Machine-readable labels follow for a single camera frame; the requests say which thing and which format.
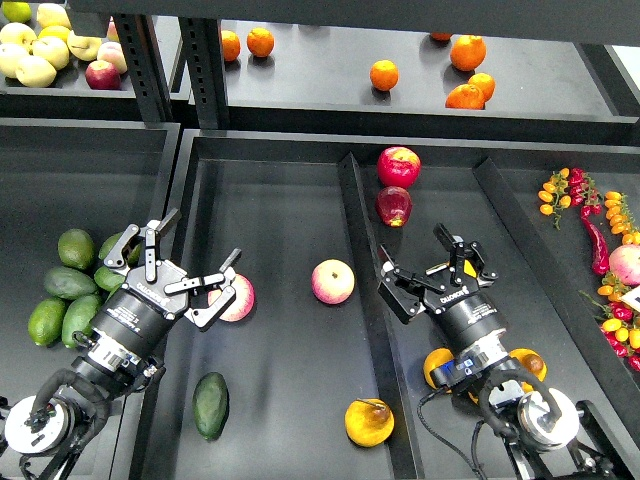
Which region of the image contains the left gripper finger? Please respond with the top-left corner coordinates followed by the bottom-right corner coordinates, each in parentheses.
top-left (103, 208), bottom-right (181, 283)
top-left (164, 248), bottom-right (241, 331)

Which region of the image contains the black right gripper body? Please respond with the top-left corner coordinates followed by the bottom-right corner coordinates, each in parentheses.
top-left (423, 284), bottom-right (507, 358)

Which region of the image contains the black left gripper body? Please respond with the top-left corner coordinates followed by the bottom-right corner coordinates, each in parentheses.
top-left (91, 260), bottom-right (189, 357)

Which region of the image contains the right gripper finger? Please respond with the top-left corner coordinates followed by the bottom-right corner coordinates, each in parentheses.
top-left (433, 223), bottom-right (498, 288)
top-left (377, 245), bottom-right (445, 324)

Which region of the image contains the dark green avocado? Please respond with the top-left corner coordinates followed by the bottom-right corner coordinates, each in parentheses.
top-left (192, 372), bottom-right (229, 440)

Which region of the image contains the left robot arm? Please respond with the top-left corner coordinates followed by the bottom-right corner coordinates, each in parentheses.
top-left (1, 209), bottom-right (241, 479)

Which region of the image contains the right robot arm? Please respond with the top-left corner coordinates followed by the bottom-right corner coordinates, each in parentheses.
top-left (378, 224), bottom-right (632, 479)

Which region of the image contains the yellow pear with long stem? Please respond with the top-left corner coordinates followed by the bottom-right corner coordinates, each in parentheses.
top-left (463, 260), bottom-right (477, 278)

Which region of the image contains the green avocado top right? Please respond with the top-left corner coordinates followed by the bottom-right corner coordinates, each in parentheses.
top-left (98, 232), bottom-right (142, 266)

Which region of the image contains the green avocado centre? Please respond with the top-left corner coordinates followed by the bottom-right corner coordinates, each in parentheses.
top-left (94, 266), bottom-right (125, 292)

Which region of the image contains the green avocado top left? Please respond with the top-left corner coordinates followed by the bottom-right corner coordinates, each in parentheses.
top-left (57, 228), bottom-right (96, 271)

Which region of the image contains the yellow pear lower left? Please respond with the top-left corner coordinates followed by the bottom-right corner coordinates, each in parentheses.
top-left (423, 347), bottom-right (454, 390)

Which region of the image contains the dark avocado middle left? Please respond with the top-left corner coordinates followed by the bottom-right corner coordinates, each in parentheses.
top-left (44, 266), bottom-right (98, 300)

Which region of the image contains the green avocado lower middle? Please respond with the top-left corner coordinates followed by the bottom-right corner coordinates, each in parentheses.
top-left (61, 294), bottom-right (102, 349)

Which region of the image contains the bright green avocado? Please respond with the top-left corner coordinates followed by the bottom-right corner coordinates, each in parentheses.
top-left (28, 297), bottom-right (67, 346)

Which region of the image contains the pink apple left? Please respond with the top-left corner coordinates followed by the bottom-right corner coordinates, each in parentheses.
top-left (219, 273), bottom-right (255, 322)

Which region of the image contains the pink apple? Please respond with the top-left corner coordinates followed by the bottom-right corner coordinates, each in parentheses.
top-left (311, 259), bottom-right (355, 305)
top-left (219, 273), bottom-right (255, 322)

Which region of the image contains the pink apple centre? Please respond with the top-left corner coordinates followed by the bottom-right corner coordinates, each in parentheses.
top-left (311, 259), bottom-right (355, 305)

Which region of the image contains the dark red apple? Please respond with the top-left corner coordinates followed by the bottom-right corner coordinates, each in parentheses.
top-left (375, 186), bottom-right (413, 228)

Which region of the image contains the orange cherry tomato bunch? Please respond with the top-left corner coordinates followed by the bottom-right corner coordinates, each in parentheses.
top-left (538, 168), bottom-right (572, 230)

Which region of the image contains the bright red apple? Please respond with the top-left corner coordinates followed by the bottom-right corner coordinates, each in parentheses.
top-left (377, 146), bottom-right (422, 189)

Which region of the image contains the black centre tray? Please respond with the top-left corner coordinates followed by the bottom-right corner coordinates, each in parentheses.
top-left (130, 132), bottom-right (639, 479)

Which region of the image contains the red cherry tomato bunch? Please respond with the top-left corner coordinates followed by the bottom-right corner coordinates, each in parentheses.
top-left (568, 168), bottom-right (602, 218)

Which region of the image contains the red chili pepper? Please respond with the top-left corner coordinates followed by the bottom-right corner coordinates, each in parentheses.
top-left (580, 205), bottom-right (609, 276)

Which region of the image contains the mixed cherry tomatoes lower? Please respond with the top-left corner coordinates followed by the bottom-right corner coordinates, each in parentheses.
top-left (580, 271), bottom-right (639, 372)

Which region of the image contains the pink apple right edge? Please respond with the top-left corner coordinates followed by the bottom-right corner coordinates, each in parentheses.
top-left (609, 244), bottom-right (640, 286)

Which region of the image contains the orange tomato vine right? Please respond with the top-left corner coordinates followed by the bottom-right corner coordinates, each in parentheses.
top-left (604, 191), bottom-right (640, 246)

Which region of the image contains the orange on shelf front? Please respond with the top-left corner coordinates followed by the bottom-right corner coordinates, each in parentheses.
top-left (445, 84), bottom-right (485, 110)

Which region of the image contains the white label card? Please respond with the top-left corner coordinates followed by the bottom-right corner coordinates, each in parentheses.
top-left (621, 286), bottom-right (640, 312)

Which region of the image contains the black upper left tray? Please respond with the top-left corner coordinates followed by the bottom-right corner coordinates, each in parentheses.
top-left (1, 16), bottom-right (189, 121)

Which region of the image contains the orange on shelf lower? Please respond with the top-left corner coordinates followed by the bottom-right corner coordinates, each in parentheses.
top-left (468, 72), bottom-right (496, 102)

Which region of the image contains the red apple on shelf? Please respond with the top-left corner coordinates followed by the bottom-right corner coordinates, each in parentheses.
top-left (85, 60), bottom-right (121, 90)

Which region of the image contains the orange on shelf centre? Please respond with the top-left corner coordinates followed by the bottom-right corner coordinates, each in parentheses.
top-left (369, 59), bottom-right (399, 92)

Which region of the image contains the large orange on shelf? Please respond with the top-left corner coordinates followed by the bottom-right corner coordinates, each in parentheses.
top-left (450, 35), bottom-right (487, 72)

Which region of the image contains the pale yellow apple front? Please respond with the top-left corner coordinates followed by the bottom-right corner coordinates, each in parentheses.
top-left (15, 56), bottom-right (57, 88)

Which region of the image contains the pale pink apple shelf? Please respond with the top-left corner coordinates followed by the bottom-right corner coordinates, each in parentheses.
top-left (97, 41), bottom-right (128, 75)

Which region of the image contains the black shelf post left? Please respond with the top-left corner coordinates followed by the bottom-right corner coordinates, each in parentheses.
top-left (113, 13), bottom-right (173, 123)

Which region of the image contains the black shelf post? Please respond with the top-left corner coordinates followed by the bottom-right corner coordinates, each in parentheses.
top-left (178, 17), bottom-right (230, 130)
top-left (113, 13), bottom-right (173, 123)

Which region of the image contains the black shelf post right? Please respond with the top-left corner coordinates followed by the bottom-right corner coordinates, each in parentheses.
top-left (178, 17), bottom-right (230, 130)

